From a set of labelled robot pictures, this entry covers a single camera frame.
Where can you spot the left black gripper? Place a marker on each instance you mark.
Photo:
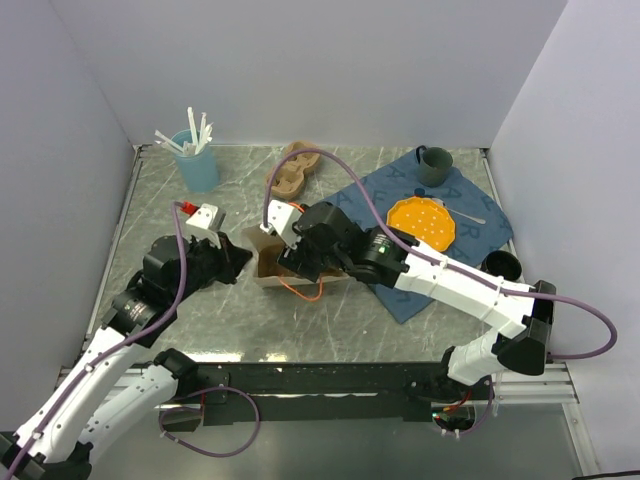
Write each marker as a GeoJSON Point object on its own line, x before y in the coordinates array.
{"type": "Point", "coordinates": [231, 258]}

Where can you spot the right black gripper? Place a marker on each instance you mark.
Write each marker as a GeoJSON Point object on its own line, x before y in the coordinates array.
{"type": "Point", "coordinates": [293, 260]}

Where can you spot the brown paper takeout bag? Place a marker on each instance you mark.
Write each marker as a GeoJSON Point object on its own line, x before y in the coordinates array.
{"type": "Point", "coordinates": [266, 272]}

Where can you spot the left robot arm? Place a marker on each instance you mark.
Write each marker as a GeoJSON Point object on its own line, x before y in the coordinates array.
{"type": "Point", "coordinates": [74, 427]}

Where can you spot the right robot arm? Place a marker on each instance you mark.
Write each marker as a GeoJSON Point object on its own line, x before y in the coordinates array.
{"type": "Point", "coordinates": [519, 325]}

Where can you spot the blue plastic cup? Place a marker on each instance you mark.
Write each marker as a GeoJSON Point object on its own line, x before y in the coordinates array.
{"type": "Point", "coordinates": [199, 172]}

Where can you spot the orange dotted plate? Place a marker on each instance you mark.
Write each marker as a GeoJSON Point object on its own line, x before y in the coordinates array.
{"type": "Point", "coordinates": [425, 220]}

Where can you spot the white wrapped straw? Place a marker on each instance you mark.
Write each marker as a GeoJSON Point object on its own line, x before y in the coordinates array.
{"type": "Point", "coordinates": [204, 133]}
{"type": "Point", "coordinates": [167, 144]}
{"type": "Point", "coordinates": [192, 127]}

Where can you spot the dark green mug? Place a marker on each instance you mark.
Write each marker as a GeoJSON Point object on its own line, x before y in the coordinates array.
{"type": "Point", "coordinates": [434, 164]}

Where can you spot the blue letter-print cloth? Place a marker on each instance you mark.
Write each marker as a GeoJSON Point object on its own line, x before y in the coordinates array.
{"type": "Point", "coordinates": [399, 180]}

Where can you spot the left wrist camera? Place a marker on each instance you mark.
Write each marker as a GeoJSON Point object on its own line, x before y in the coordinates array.
{"type": "Point", "coordinates": [204, 221]}

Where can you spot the black mounting base rail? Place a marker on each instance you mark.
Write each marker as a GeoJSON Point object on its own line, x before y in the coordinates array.
{"type": "Point", "coordinates": [242, 392]}

